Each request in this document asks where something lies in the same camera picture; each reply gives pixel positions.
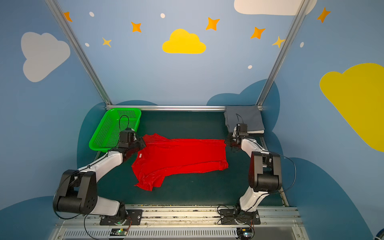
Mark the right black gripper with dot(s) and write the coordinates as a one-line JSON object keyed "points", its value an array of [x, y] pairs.
{"points": [[232, 141]]}

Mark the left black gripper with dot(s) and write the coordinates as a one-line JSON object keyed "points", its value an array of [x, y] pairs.
{"points": [[137, 145]]}

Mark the red t shirt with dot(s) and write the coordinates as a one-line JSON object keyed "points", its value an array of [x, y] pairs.
{"points": [[164, 157]]}

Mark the green plastic mesh basket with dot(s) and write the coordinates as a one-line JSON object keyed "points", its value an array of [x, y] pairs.
{"points": [[107, 134]]}

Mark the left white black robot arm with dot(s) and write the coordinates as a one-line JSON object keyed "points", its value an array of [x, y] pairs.
{"points": [[78, 189]]}

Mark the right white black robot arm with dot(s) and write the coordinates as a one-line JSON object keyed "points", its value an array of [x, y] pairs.
{"points": [[264, 178]]}

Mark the folded white t shirt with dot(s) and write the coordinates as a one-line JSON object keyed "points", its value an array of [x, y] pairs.
{"points": [[256, 132]]}

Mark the folded grey t shirt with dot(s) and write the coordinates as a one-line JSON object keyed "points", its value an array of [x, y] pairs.
{"points": [[249, 115]]}

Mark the left green circuit board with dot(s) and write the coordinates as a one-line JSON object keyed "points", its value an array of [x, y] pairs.
{"points": [[119, 232]]}

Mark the green circuit board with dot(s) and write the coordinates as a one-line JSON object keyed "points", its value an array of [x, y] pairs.
{"points": [[119, 232], [244, 233]]}

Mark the right green circuit board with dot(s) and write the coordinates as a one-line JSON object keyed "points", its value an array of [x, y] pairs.
{"points": [[244, 233]]}

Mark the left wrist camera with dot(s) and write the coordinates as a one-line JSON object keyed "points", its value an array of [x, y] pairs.
{"points": [[127, 136]]}

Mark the rear aluminium frame bar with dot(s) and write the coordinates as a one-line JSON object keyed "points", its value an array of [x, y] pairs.
{"points": [[171, 108]]}

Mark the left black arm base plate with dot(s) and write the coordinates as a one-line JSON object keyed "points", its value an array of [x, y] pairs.
{"points": [[135, 216]]}

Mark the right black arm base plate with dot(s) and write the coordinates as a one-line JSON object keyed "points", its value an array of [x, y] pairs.
{"points": [[234, 217]]}

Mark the aluminium mounting rail bench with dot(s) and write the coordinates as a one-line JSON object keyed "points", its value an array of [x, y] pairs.
{"points": [[186, 223]]}

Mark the left aluminium frame post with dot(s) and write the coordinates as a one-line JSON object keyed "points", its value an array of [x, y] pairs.
{"points": [[59, 15]]}

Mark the aluminium frame post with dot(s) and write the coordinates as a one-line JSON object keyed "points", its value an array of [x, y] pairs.
{"points": [[304, 8], [59, 15]]}

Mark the right aluminium frame post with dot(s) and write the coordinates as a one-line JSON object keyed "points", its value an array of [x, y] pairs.
{"points": [[304, 8]]}

